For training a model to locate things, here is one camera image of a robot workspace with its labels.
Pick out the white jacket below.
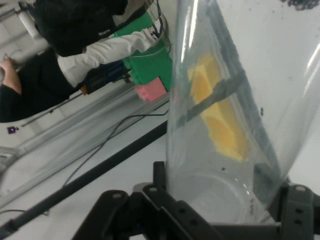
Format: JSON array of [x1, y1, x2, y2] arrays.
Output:
[[57, 31, 161, 87]]

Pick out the yellow foam bin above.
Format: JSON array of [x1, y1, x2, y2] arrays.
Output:
[[187, 53, 251, 162]]

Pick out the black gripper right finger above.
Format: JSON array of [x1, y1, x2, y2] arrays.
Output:
[[252, 162, 315, 240]]

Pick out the thin black floor cable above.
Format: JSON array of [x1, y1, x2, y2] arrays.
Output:
[[62, 112, 168, 187]]

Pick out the person in black jacket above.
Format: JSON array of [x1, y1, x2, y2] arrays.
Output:
[[0, 0, 148, 123]]

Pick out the pink foam block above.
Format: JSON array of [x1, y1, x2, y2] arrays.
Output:
[[134, 76, 168, 103]]

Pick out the short aluminium frame rail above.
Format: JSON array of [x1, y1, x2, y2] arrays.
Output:
[[0, 94, 171, 208]]

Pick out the clear plastic jar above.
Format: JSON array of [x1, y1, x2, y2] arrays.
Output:
[[165, 0, 320, 225]]

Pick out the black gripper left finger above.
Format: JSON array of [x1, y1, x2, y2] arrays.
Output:
[[71, 161, 222, 240]]

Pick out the black seeds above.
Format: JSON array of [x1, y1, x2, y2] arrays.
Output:
[[279, 0, 320, 12]]

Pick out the bare bystander hand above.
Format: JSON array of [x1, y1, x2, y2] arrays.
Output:
[[0, 59, 23, 95]]

